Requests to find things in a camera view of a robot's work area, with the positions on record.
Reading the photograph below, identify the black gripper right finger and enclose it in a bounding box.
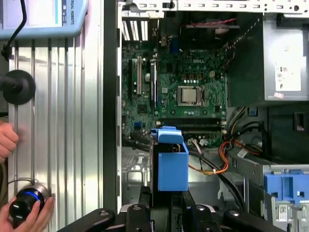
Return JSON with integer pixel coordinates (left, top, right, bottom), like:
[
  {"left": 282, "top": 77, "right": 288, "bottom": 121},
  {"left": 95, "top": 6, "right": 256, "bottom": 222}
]
[{"left": 182, "top": 190, "right": 285, "bottom": 232}]

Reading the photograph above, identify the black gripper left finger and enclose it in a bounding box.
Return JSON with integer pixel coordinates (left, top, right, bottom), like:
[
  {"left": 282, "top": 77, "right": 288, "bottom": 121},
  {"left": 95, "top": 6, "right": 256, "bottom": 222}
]
[{"left": 57, "top": 185, "right": 155, "bottom": 232}]

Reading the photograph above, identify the hard disk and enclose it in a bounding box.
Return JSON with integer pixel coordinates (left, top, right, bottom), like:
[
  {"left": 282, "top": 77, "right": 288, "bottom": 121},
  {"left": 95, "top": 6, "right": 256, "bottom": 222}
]
[{"left": 150, "top": 125, "right": 190, "bottom": 209}]

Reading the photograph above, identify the round black tool blue ring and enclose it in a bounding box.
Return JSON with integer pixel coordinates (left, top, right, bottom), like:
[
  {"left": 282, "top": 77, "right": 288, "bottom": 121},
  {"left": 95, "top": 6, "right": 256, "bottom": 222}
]
[{"left": 8, "top": 181, "right": 52, "bottom": 230}]

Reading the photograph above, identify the blue disk carrier in cage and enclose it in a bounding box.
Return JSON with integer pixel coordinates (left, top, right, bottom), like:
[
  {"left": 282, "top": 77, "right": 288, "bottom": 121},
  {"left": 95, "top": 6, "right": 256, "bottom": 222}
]
[{"left": 263, "top": 169, "right": 309, "bottom": 203}]

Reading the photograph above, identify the person's right hand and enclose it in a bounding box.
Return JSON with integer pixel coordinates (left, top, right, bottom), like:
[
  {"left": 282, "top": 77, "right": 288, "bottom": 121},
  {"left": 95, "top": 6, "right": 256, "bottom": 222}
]
[{"left": 0, "top": 196, "right": 56, "bottom": 232}]

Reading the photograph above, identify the person's left hand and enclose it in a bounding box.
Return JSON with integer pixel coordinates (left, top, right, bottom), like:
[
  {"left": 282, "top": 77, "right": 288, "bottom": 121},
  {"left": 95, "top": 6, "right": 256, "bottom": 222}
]
[{"left": 0, "top": 120, "right": 20, "bottom": 163}]

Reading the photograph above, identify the grey metal drive cage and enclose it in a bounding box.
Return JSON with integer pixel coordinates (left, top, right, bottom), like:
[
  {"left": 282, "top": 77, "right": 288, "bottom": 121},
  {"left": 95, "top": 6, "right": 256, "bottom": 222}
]
[{"left": 228, "top": 147, "right": 309, "bottom": 232}]

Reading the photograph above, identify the black RAM slot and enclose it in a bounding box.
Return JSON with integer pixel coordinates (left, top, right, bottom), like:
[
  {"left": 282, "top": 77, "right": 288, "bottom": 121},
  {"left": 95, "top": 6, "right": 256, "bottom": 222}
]
[
  {"left": 180, "top": 130, "right": 224, "bottom": 137},
  {"left": 158, "top": 117, "right": 224, "bottom": 127}
]

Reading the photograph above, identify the silver CPU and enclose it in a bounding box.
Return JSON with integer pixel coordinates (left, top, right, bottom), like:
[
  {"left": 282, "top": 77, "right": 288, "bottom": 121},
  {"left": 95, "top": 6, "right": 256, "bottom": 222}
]
[{"left": 181, "top": 88, "right": 201, "bottom": 103}]

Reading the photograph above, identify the CPU socket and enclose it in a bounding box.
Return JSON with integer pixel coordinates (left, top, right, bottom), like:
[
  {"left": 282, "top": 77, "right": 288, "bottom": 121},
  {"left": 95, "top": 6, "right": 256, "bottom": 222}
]
[{"left": 177, "top": 84, "right": 206, "bottom": 107}]

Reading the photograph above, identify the black open PC case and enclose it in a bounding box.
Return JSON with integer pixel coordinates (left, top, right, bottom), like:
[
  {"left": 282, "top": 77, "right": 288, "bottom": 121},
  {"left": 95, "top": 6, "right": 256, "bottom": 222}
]
[{"left": 103, "top": 0, "right": 309, "bottom": 232}]

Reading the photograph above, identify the black expansion slot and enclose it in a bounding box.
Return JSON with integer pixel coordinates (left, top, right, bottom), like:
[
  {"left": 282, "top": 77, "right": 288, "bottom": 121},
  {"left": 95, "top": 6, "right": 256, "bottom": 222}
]
[{"left": 127, "top": 58, "right": 133, "bottom": 102}]

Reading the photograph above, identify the white expansion slot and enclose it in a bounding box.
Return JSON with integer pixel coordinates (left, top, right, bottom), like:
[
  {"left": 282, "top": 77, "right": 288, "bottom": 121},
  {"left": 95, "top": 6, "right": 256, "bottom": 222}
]
[{"left": 136, "top": 55, "right": 142, "bottom": 95}]

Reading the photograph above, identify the green motherboard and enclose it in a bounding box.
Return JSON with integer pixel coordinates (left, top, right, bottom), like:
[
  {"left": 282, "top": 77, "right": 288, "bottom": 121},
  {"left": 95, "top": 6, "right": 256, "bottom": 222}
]
[{"left": 121, "top": 43, "right": 228, "bottom": 148}]

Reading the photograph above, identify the black round knob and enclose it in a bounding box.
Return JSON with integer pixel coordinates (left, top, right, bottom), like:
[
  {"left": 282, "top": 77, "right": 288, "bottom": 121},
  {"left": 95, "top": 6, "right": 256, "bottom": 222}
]
[{"left": 0, "top": 69, "right": 37, "bottom": 105}]

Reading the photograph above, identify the black case fan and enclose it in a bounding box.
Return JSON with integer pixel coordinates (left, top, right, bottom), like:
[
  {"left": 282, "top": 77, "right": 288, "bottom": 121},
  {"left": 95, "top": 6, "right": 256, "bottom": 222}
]
[{"left": 181, "top": 13, "right": 241, "bottom": 48}]

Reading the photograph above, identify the grey power supply unit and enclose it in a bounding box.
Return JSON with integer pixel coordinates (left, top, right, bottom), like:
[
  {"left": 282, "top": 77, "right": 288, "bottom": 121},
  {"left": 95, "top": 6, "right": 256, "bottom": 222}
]
[{"left": 262, "top": 12, "right": 309, "bottom": 102}]

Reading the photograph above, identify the pale blue teach pendant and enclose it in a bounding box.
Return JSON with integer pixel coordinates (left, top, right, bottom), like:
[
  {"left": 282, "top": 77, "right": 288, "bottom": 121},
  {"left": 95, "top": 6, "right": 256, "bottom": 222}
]
[{"left": 0, "top": 0, "right": 94, "bottom": 40}]

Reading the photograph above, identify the multicolour power wire bundle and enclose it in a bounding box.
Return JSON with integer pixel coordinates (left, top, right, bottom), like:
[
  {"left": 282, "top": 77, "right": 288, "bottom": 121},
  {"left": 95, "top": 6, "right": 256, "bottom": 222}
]
[{"left": 188, "top": 106, "right": 265, "bottom": 176}]

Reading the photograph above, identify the red black twisted fan wire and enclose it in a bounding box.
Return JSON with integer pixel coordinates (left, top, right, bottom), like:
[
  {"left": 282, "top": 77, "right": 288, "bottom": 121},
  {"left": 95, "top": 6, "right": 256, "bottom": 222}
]
[{"left": 185, "top": 18, "right": 239, "bottom": 28}]

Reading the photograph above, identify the black pendant cable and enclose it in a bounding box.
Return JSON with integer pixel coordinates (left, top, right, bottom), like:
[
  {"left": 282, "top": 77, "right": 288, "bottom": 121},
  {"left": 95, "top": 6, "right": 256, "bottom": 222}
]
[{"left": 0, "top": 0, "right": 28, "bottom": 60}]

